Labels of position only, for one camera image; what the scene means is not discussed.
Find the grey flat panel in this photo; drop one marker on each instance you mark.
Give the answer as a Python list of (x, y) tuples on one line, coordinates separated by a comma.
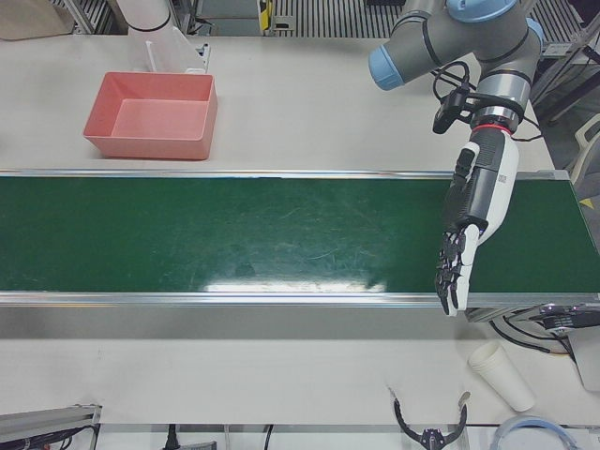
[(588, 361)]

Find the brown cardboard sheet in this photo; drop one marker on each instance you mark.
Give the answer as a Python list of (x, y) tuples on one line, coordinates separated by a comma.
[(28, 19)]

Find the pink plastic box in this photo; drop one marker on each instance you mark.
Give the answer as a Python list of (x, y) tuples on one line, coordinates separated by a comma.
[(154, 122)]

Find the white cylindrical pedestal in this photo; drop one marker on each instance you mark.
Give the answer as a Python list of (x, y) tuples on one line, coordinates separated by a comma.
[(145, 14)]

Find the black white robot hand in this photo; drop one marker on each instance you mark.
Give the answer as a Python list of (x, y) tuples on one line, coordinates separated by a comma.
[(492, 187)]

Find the aluminium profile bar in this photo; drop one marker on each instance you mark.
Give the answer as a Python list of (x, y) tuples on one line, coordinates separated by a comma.
[(47, 417)]

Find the grey UR5e robot arm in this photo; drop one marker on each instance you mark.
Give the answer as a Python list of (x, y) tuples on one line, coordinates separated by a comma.
[(469, 37)]

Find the green conveyor belt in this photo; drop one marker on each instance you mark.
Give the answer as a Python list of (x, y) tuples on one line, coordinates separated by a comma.
[(234, 234)]

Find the stack of white paper cups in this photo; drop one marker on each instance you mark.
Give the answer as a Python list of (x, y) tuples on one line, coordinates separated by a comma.
[(504, 375)]

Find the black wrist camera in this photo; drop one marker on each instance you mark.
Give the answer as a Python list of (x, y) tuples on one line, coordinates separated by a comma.
[(447, 112)]

